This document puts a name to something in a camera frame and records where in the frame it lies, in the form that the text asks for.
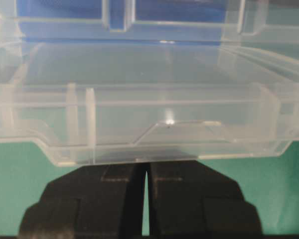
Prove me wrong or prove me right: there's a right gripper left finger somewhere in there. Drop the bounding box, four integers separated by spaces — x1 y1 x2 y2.
19 164 146 236

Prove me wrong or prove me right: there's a clear plastic box lid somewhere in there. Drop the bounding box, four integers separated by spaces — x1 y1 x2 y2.
0 41 299 167

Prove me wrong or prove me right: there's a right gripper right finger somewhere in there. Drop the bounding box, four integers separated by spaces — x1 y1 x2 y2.
148 161 262 236

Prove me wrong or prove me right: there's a blue foam liner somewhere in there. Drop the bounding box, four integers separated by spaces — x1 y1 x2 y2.
16 0 227 42

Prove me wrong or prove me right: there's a clear plastic storage box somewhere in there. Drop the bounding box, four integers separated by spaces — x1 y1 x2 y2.
0 0 299 79

